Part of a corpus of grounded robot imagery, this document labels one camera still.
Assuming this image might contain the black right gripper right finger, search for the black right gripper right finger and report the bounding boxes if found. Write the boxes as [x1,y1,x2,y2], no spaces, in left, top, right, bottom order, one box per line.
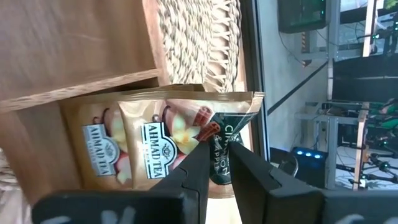
[228,142,398,224]

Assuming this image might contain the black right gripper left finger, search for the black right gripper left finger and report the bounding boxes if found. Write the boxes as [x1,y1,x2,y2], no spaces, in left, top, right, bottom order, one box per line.
[30,142,210,224]

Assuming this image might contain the wooden tea box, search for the wooden tea box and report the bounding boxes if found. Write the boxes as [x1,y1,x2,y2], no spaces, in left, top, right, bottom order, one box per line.
[0,0,175,206]

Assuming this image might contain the black computer blue lights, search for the black computer blue lights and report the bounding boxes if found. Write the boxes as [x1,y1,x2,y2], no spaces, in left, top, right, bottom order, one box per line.
[291,146,328,189]

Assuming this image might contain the black table panel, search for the black table panel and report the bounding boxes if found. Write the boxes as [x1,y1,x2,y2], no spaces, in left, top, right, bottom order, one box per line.
[328,54,398,103]

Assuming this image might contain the round woven placemat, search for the round woven placemat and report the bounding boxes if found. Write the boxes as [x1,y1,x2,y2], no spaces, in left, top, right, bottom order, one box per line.
[155,0,244,93]

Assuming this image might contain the black equipment box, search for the black equipment box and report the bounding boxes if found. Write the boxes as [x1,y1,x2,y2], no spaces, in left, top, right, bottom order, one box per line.
[277,0,331,34]

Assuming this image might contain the grey metal table frame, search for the grey metal table frame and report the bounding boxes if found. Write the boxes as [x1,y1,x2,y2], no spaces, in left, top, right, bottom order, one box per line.
[294,0,342,190]

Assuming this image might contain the light wooden post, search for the light wooden post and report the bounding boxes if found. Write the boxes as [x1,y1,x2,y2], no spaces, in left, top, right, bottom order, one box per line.
[352,0,379,191]

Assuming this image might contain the black table frame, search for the black table frame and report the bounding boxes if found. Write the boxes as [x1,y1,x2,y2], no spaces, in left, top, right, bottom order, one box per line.
[239,0,272,162]

